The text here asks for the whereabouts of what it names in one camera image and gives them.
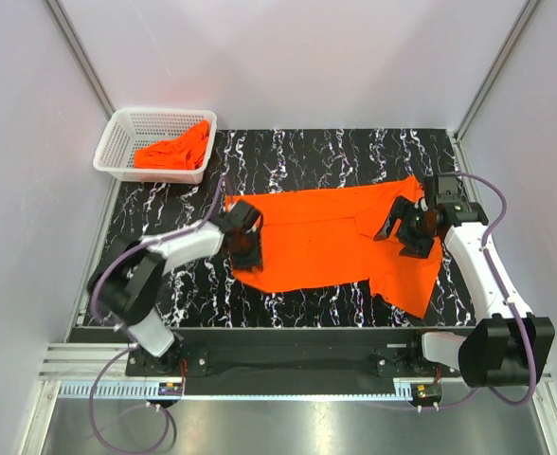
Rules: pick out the aluminium frame rail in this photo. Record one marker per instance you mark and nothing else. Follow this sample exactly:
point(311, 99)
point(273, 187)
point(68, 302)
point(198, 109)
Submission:
point(107, 371)

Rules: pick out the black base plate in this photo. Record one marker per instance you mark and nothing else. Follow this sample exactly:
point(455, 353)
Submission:
point(315, 347)

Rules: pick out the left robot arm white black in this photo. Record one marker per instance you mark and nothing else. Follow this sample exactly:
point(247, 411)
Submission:
point(126, 284)

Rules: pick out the orange t shirt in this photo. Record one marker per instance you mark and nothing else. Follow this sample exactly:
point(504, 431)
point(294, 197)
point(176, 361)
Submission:
point(325, 237)

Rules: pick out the connector box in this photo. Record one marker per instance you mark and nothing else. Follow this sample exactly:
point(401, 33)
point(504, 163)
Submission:
point(170, 389)
point(427, 391)

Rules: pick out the white plastic basket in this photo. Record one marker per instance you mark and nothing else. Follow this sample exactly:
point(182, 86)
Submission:
point(133, 128)

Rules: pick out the black marble pattern mat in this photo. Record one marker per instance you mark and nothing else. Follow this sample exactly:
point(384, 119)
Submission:
point(204, 294)

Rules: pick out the orange t shirts in basket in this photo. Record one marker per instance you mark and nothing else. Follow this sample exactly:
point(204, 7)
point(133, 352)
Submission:
point(185, 153)

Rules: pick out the right connector box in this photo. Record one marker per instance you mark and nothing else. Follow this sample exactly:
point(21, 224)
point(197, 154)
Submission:
point(427, 391)

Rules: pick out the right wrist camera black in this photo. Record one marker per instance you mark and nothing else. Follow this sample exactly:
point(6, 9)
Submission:
point(441, 190)

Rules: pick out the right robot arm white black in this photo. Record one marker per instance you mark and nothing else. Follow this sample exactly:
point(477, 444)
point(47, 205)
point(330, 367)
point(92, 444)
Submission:
point(509, 345)

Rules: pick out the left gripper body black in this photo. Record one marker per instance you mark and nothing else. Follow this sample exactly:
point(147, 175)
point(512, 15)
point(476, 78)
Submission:
point(248, 253)

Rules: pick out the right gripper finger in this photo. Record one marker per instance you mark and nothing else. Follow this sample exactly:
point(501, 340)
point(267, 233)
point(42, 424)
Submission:
point(403, 216)
point(420, 249)

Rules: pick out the left connector box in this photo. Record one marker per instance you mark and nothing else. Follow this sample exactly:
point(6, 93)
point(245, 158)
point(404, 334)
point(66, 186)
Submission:
point(170, 389)

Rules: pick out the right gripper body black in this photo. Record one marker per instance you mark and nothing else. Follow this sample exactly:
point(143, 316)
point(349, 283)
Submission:
point(414, 227)

